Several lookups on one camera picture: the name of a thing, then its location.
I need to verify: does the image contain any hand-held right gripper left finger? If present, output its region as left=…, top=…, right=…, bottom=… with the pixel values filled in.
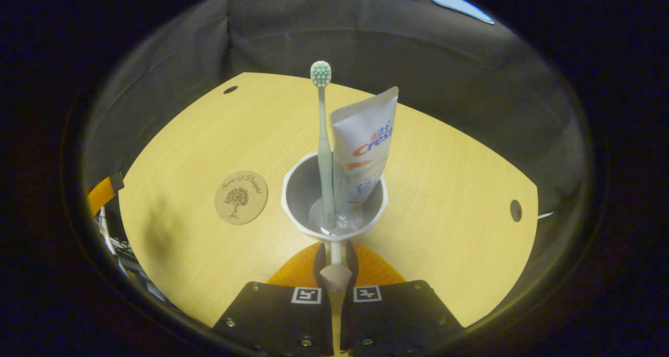
left=211, top=241, right=335, bottom=357

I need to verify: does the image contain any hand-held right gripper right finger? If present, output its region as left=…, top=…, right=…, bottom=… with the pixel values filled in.
left=340, top=241, right=466, bottom=357

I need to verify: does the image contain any white cup with wooden handle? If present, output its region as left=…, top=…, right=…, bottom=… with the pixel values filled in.
left=281, top=152, right=390, bottom=356

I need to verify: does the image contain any round cork coaster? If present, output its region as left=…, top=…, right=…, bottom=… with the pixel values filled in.
left=214, top=170, right=269, bottom=226

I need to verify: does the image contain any pale green toothbrush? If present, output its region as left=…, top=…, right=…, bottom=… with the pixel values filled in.
left=309, top=60, right=337, bottom=230

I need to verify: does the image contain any white toothpaste tube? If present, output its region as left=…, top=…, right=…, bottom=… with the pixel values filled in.
left=329, top=86, right=400, bottom=223

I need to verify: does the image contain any wooden desktop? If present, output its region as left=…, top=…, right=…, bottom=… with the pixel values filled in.
left=118, top=72, right=539, bottom=329

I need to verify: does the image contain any black backdrop cloth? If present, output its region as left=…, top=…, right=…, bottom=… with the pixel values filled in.
left=81, top=0, right=594, bottom=295

